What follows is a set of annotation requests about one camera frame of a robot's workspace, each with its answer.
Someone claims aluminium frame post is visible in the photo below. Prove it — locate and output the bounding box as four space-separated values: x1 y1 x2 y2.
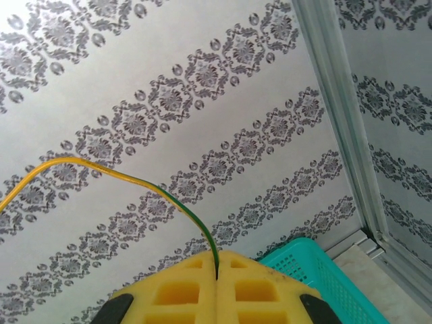
290 0 389 252

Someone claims yellow green striped cable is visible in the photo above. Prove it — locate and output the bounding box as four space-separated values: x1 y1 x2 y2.
0 157 221 281

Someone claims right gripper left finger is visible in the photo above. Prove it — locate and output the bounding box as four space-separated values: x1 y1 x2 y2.
96 250 219 324

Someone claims aluminium side rail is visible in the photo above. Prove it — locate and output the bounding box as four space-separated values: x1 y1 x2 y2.
366 236 432 313

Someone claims teal plastic basket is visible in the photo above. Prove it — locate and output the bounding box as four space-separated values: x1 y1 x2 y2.
258 237 394 324

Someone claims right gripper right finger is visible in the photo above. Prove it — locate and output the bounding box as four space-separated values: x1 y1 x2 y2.
215 250 342 324

